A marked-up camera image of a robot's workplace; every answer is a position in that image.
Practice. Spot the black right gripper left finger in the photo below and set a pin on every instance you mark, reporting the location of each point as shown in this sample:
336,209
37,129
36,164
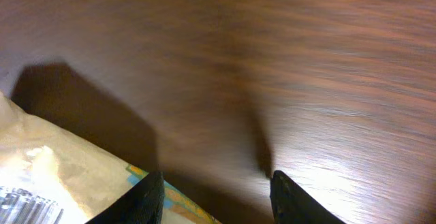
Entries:
142,204

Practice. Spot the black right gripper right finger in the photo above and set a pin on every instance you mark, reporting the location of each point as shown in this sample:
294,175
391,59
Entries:
291,204

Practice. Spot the large cream wipes bag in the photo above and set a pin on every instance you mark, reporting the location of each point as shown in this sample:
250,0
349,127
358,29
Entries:
51,176

